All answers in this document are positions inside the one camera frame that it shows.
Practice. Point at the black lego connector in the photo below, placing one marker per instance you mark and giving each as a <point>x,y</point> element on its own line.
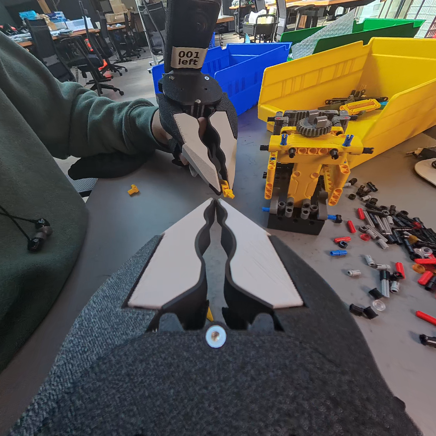
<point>370,312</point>
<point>375,293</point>
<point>357,309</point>

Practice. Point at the red lego axle pin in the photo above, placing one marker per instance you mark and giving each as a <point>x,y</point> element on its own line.
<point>342,239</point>

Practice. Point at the clear round lego piece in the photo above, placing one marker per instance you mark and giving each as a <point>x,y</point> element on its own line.
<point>379,305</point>

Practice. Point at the cluttered wooden office desk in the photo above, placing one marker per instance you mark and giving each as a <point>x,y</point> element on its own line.
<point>78,33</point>

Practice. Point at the blue plastic bin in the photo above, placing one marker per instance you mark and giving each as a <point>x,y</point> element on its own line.
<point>252,68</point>

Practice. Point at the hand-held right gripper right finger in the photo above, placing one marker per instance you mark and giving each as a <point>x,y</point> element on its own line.
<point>262,269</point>

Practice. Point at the black office chair red accents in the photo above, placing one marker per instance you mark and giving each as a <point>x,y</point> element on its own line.
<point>92,61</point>

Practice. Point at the red lego axle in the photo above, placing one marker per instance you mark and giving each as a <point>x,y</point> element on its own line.
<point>425,317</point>

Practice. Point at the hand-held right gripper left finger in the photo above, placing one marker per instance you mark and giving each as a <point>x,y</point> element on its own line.
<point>170,269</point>

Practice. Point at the green plastic bin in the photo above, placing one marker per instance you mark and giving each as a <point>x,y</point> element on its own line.
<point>385,29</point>

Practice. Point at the person's left forearm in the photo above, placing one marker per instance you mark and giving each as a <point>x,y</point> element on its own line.
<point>112,126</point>

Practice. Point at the heap of assorted lego parts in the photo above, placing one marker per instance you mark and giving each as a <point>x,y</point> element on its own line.
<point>361,106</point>

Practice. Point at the yellow lego vehicle model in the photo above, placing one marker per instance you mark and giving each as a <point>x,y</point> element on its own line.
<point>306,177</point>

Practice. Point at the white round plate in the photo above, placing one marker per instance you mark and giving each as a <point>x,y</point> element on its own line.
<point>427,170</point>

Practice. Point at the dark small object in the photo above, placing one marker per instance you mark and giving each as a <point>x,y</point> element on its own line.
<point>424,153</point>

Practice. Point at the yellow plastic bin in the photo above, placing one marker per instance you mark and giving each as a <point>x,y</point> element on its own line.
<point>391,68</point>

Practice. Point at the pile of loose lego pieces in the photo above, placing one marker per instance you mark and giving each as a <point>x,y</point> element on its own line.
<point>405,235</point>

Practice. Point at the light grey lego pin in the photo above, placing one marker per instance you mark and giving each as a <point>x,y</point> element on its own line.
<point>354,273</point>

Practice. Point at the black cart white bags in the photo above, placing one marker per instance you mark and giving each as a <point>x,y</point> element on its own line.
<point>259,30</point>

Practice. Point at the bubble wrap sheet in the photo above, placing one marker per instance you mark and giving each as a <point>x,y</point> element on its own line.
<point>327,37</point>

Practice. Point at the person's green sweatshirt torso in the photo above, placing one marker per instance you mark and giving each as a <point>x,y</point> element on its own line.
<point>30,289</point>

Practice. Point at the thin yellow lego liftarm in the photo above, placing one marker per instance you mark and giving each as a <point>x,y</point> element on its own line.
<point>226,190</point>

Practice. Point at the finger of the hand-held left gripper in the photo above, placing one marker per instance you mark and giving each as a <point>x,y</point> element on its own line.
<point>228,150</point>
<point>194,150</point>

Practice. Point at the person's left hand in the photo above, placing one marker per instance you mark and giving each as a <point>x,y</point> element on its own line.
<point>157,127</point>

